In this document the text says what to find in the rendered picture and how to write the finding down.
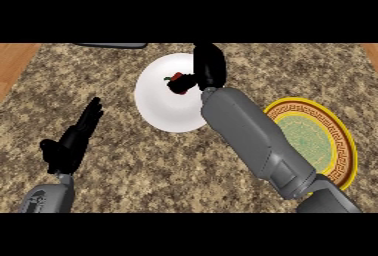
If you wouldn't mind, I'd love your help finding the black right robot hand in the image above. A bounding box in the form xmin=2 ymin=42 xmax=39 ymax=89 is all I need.
xmin=166 ymin=42 xmax=230 ymax=94

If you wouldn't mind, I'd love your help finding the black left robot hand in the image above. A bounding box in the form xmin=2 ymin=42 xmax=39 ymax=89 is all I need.
xmin=39 ymin=96 xmax=105 ymax=176

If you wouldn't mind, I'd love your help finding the red bell pepper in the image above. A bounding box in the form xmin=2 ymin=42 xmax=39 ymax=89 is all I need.
xmin=163 ymin=72 xmax=191 ymax=96

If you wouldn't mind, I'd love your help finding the white plate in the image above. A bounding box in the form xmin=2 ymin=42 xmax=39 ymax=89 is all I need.
xmin=134 ymin=52 xmax=210 ymax=134

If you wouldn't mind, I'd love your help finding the yellow patterned plate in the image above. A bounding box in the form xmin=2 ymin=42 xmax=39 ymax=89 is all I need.
xmin=263 ymin=96 xmax=359 ymax=192

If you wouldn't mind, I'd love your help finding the dark grey flat object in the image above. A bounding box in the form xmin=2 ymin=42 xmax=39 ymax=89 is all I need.
xmin=73 ymin=42 xmax=150 ymax=50

